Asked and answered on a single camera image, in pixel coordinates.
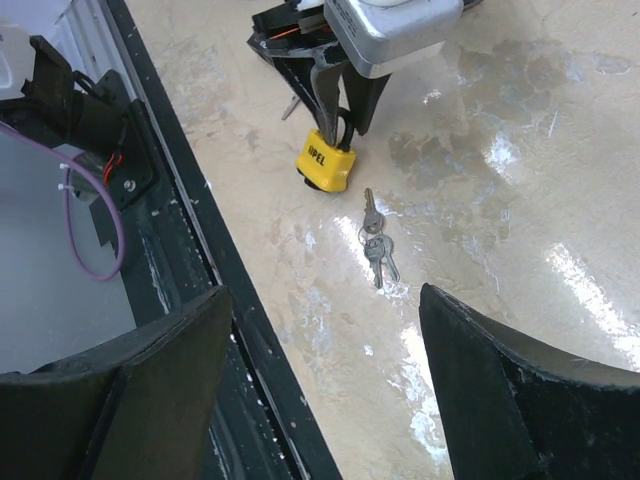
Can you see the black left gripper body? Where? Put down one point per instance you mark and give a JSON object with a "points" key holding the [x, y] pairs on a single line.
{"points": [[294, 37]]}

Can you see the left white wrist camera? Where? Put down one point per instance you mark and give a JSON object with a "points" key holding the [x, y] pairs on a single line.
{"points": [[381, 37]]}

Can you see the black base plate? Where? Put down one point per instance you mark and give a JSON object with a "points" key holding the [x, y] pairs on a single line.
{"points": [[262, 425]]}

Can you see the yellow black padlock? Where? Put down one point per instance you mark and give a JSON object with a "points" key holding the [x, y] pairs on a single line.
{"points": [[325, 167]]}

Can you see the silver key bunch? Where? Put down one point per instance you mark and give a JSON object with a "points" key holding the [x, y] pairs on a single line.
{"points": [[378, 246]]}

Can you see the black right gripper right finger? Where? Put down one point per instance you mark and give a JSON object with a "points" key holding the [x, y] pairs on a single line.
{"points": [[514, 407]]}

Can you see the aluminium frame rail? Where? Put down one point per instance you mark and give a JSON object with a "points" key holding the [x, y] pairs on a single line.
{"points": [[88, 36]]}

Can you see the orange padlock key bunch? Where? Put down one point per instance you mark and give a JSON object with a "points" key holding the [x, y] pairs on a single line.
{"points": [[295, 101]]}

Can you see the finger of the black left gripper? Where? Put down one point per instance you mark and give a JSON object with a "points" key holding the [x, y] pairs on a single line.
{"points": [[363, 95], [325, 76]]}

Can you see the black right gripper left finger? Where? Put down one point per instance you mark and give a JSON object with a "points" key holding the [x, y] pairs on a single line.
{"points": [[136, 407]]}

